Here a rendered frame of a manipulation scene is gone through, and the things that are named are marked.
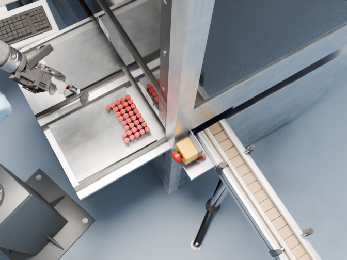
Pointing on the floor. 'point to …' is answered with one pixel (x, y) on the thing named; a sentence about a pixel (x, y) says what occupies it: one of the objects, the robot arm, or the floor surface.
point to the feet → (195, 244)
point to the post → (184, 76)
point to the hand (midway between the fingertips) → (67, 84)
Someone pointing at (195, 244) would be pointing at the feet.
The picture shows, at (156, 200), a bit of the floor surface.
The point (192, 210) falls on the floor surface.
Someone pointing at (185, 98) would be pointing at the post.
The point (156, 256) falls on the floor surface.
